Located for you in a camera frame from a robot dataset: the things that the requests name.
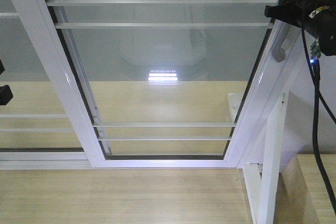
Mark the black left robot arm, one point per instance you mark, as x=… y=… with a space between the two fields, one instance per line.
x=326 y=40

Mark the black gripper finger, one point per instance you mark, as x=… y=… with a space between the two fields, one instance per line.
x=5 y=94
x=2 y=69

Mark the white door frame post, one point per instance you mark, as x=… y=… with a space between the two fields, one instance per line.
x=279 y=65

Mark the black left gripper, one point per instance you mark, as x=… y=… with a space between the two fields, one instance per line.
x=321 y=14

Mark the grey door pull handle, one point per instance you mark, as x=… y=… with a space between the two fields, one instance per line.
x=285 y=36

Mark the white wooden support brace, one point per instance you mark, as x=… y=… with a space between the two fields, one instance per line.
x=261 y=179

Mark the white framed glass sliding door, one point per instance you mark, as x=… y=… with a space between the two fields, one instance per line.
x=149 y=83

